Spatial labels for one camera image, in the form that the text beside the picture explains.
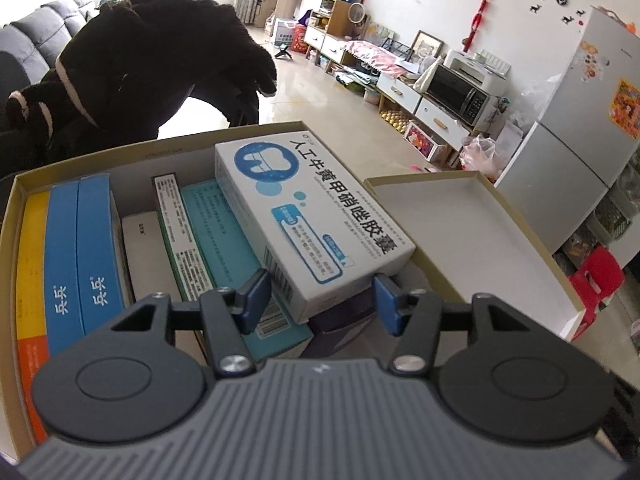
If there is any light blue medicine box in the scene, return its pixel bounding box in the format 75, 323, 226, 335
181, 180, 312, 362

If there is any green orange medicine box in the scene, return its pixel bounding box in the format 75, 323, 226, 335
152, 174, 214, 301

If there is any white blue rabbit medicine box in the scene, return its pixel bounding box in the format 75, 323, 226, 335
215, 131, 416, 324

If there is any large blue medicine box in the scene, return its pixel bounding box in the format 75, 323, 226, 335
76, 174, 126, 334
43, 181, 85, 356

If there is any yellow orange medicine box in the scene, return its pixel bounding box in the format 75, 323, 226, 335
15, 191, 50, 443

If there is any purple medicine box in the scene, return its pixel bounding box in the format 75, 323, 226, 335
300, 288, 375, 360

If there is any white green medicine box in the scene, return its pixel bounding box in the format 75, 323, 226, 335
122, 211, 181, 301

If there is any large tan cardboard box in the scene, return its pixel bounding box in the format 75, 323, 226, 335
0, 119, 482, 463

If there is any tan cardboard box lid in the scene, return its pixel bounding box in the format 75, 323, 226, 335
364, 171, 585, 340

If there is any white tv cabinet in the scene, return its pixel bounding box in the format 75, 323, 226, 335
304, 26, 471, 152

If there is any black microwave oven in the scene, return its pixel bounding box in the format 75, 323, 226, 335
426, 64, 490, 128

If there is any white printer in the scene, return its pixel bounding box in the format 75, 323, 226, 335
444, 50, 508, 96

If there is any white refrigerator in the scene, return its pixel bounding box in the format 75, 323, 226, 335
496, 8, 639, 252

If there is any black fluffy coat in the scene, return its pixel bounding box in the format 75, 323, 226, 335
6, 0, 278, 159

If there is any grey sofa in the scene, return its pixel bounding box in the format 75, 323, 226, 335
1, 0, 93, 93

